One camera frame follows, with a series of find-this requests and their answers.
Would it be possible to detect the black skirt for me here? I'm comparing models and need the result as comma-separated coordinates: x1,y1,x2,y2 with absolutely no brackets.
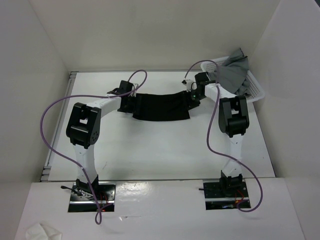
133,91,190,122

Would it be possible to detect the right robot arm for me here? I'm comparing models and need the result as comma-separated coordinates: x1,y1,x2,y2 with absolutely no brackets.
182,72,250,197

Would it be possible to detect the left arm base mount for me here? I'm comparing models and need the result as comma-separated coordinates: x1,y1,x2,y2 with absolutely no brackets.
60,181,116,213

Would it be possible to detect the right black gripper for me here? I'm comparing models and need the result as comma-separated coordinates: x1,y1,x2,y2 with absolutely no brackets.
181,89,205,112

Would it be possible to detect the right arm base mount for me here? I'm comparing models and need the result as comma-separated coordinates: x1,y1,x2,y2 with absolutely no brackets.
199,179,251,210

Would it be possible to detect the grey skirt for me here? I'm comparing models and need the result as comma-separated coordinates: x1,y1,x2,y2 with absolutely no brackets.
207,48,250,96

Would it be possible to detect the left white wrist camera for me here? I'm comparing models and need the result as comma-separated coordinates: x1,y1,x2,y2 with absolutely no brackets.
128,83,139,97

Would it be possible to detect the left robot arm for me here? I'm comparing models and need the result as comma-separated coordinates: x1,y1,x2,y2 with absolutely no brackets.
66,80,140,200

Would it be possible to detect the crumpled white tissue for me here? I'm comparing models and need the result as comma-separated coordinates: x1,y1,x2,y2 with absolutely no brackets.
25,222,63,240

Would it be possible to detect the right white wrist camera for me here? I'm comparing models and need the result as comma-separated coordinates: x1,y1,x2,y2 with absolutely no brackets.
181,79,197,92

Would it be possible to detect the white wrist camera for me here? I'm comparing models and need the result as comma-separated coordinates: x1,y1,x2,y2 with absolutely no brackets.
181,79,197,92
128,83,139,97

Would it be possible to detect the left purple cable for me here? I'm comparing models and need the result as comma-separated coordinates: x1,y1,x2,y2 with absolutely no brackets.
40,69,148,225

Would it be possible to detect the white perforated plastic basket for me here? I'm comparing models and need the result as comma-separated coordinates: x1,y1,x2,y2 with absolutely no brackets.
200,61,265,104

